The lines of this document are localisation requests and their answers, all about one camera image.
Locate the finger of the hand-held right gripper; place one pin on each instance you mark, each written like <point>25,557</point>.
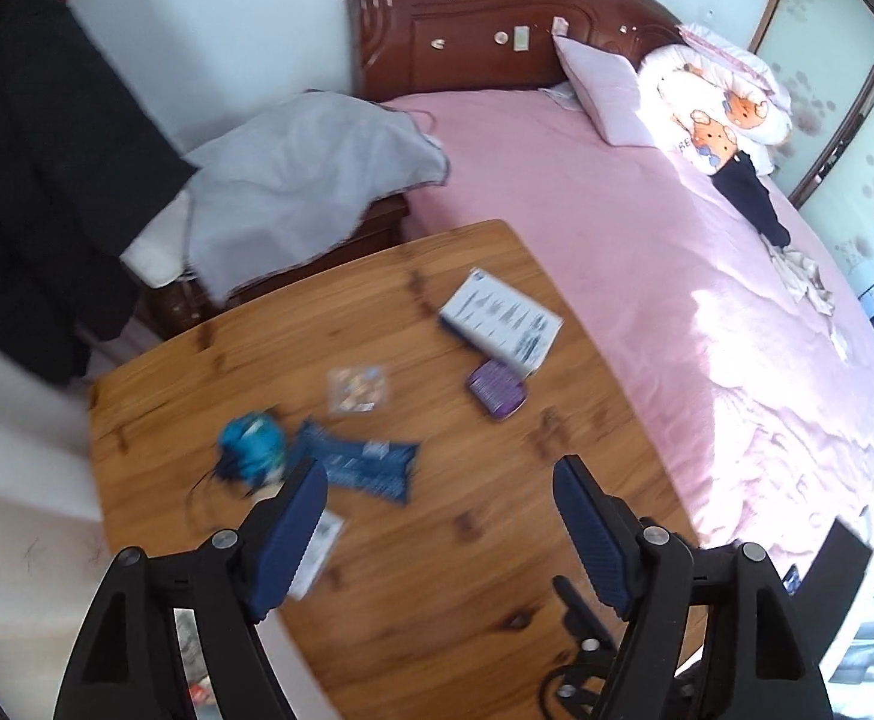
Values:
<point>587,637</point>
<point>841,559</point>

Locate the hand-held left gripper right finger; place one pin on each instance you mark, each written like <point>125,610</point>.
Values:
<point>590,532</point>

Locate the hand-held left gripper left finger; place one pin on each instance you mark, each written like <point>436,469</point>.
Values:
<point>290,532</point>

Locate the small white blue box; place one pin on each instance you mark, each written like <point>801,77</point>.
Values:
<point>320,547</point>

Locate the dark blue snack packet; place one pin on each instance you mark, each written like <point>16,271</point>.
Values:
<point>362,465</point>

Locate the clear plastic small box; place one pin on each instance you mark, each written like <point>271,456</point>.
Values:
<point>359,390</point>

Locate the small purple case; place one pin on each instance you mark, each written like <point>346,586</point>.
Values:
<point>497,388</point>

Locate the large white blue box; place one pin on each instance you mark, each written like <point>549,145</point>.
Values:
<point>500,319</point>

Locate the blue white small packet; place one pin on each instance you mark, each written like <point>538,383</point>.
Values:
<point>791,579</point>

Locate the white curtain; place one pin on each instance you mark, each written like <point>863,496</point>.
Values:
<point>17,465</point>

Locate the beige crumpled cloth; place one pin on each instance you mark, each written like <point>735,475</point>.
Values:
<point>800,277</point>

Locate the pink bedspread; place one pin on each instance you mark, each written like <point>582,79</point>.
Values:
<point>632,240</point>

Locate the wooden nightstand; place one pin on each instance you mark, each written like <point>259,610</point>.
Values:
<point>362,229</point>

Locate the white cushion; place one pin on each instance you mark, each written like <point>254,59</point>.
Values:
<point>155,247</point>

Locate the grey cloth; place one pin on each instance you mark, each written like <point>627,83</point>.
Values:
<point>309,172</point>

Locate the dark garment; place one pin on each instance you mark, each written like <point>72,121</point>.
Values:
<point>748,195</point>

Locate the cartoon bear quilt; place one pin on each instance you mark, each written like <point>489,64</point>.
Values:
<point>714,120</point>

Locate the black hanging coat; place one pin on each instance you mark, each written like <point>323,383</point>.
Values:
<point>47,165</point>

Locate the pink pillow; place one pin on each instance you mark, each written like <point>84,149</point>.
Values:
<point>605,90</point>

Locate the frosted wardrobe sliding door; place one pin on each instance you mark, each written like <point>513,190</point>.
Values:
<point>819,52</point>

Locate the wooden bed headboard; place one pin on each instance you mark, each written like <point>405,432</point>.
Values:
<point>467,37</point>

